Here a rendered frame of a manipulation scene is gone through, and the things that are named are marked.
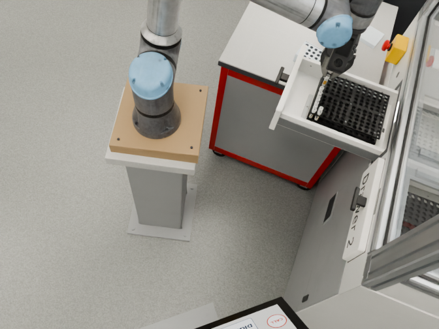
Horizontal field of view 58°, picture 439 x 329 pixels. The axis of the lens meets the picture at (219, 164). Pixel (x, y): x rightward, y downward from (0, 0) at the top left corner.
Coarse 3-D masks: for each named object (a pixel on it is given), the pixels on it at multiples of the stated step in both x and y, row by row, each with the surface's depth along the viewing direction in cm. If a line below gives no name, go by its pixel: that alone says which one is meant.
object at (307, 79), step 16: (304, 64) 132; (320, 64) 130; (304, 80) 133; (352, 80) 130; (368, 80) 128; (288, 96) 129; (304, 96) 130; (288, 112) 126; (288, 128) 124; (304, 128) 120; (320, 128) 118; (384, 128) 127; (336, 144) 121; (352, 144) 119; (368, 144) 117; (384, 144) 123
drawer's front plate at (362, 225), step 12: (372, 168) 113; (372, 180) 109; (360, 192) 116; (372, 192) 106; (372, 204) 104; (360, 216) 107; (360, 228) 103; (360, 240) 99; (348, 252) 105; (360, 252) 99
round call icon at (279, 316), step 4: (280, 312) 82; (268, 316) 82; (272, 316) 82; (276, 316) 82; (280, 316) 81; (284, 316) 81; (264, 320) 81; (268, 320) 81; (272, 320) 81; (276, 320) 80; (280, 320) 80; (284, 320) 80; (288, 320) 80; (268, 324) 80; (272, 324) 79; (276, 324) 79; (280, 324) 79; (284, 324) 79; (272, 328) 78; (276, 328) 78
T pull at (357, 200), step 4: (356, 188) 108; (360, 188) 108; (356, 192) 107; (356, 196) 107; (360, 196) 107; (352, 200) 107; (356, 200) 106; (360, 200) 106; (364, 200) 106; (352, 204) 105; (356, 204) 106; (360, 204) 106; (364, 204) 106; (352, 208) 105
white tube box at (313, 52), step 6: (306, 42) 147; (300, 48) 145; (306, 48) 146; (312, 48) 146; (318, 48) 146; (306, 54) 146; (312, 54) 145; (318, 54) 145; (294, 60) 146; (318, 60) 144
